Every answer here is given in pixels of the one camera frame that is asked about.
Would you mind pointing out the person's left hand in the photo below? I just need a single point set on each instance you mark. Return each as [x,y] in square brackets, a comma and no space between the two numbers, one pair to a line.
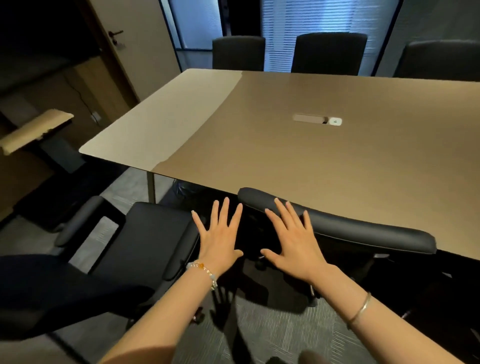
[217,247]

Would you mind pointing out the person's right hand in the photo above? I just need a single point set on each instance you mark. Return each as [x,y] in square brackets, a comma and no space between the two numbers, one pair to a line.
[298,251]

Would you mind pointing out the person's right thumb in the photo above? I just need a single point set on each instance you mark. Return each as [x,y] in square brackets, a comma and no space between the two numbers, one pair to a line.
[270,257]

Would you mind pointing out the person's right little finger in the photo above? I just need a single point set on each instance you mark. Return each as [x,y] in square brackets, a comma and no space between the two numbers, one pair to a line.
[308,222]

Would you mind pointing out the person's left middle finger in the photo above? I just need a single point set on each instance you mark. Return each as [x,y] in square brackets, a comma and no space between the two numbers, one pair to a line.
[224,213]

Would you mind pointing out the person's left thumb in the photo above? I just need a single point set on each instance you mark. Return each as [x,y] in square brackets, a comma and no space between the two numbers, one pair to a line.
[237,255]

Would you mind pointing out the person's left little finger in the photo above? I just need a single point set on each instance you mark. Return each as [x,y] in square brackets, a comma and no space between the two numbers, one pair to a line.
[198,223]

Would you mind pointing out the person's right middle finger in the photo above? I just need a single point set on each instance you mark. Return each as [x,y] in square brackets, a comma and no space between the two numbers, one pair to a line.
[285,213]

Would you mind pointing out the person's left forearm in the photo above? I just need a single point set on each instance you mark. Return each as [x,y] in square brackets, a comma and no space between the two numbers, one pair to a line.
[161,318]

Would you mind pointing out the person's right forearm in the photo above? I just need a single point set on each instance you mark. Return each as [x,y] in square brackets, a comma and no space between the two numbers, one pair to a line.
[375,322]

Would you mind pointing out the black office chair curved backrest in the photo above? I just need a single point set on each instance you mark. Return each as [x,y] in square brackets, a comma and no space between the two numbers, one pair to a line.
[356,230]

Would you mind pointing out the metal table leg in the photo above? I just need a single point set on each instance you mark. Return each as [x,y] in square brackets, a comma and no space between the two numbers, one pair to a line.
[151,187]

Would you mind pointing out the black office chair with armrests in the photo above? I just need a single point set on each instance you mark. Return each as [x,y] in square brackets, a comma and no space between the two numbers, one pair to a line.
[142,243]

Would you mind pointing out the silver bangle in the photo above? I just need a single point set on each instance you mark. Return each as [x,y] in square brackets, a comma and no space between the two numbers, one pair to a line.
[360,310]

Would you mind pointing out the white charger plug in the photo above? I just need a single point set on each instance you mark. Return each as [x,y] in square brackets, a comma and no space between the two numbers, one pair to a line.
[335,121]

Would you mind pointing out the dark grey office chair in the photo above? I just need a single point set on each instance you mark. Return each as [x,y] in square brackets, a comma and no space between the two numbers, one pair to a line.
[329,53]
[238,53]
[438,60]

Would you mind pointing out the beige door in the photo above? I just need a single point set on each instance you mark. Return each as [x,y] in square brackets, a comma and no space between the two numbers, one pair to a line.
[146,45]

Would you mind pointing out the chair with beige pad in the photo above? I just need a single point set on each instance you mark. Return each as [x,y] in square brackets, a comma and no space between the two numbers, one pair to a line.
[33,129]

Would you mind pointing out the window blind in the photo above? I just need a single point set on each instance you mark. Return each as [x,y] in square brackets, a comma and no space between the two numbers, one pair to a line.
[318,18]

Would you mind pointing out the wall socket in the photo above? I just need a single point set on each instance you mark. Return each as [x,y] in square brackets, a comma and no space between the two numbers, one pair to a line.
[96,117]

